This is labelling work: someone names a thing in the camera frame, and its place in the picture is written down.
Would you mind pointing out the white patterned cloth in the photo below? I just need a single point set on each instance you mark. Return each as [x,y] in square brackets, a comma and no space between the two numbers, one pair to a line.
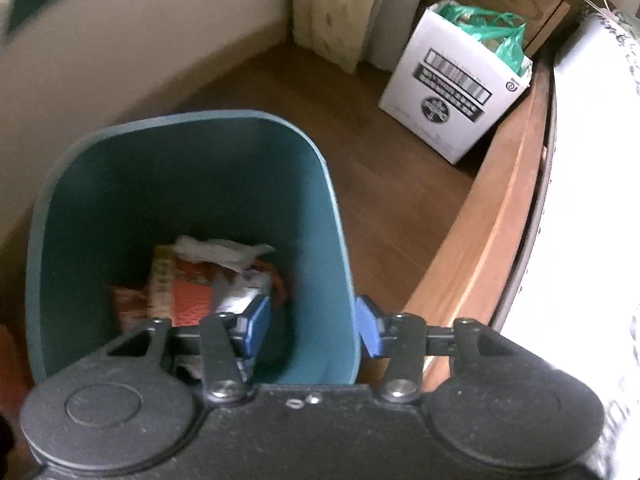
[590,185]

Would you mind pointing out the teal plastic bin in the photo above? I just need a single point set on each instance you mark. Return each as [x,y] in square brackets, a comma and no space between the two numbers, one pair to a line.
[200,170]

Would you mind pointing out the beige bed base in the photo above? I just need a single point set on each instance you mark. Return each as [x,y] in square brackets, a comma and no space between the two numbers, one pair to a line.
[125,60]

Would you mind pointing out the wooden bed frame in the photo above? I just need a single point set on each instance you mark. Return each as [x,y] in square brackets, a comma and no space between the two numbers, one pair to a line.
[490,220]

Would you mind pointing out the orange wrapper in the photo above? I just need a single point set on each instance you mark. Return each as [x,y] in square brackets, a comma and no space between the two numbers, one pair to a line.
[192,297]

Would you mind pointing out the white cardboard box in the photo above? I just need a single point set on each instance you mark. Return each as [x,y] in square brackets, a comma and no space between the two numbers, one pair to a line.
[425,105]

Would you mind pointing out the printed snack packet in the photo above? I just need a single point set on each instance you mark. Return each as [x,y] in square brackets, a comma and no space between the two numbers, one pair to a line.
[162,280]

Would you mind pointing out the cream patterned curtain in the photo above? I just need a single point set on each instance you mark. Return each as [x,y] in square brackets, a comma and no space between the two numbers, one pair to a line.
[335,10]

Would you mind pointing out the silver foil wrapper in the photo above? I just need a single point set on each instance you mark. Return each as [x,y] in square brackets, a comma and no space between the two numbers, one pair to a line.
[240,295]

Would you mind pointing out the red-brown small wrapper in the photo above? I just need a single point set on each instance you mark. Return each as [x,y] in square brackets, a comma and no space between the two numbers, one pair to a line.
[127,305]

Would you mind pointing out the green plastic bag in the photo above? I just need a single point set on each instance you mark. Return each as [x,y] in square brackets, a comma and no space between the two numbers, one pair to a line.
[500,30]

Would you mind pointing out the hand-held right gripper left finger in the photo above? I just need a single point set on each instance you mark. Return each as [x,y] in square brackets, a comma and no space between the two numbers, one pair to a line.
[260,325]

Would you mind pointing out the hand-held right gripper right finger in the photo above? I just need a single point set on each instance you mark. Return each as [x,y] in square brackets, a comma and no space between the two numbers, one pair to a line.
[367,332]

